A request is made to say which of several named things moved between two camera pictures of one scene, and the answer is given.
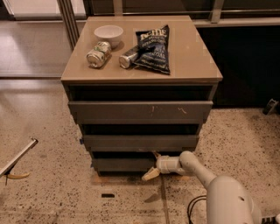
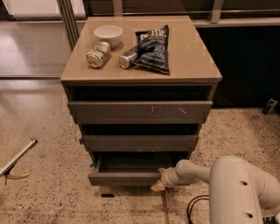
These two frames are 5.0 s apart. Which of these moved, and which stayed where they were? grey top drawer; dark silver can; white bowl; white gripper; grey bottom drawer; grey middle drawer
Moved: grey bottom drawer; white gripper
Stayed: white bowl; grey middle drawer; dark silver can; grey top drawer
